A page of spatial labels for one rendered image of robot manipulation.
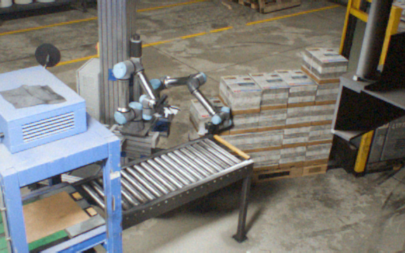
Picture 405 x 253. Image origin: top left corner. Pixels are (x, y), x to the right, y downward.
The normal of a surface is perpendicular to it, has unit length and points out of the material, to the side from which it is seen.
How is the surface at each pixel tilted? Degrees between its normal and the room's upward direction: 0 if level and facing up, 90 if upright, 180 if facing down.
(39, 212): 0
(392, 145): 90
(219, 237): 0
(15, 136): 90
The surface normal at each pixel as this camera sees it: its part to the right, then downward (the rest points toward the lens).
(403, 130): 0.30, 0.48
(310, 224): 0.06, -0.87
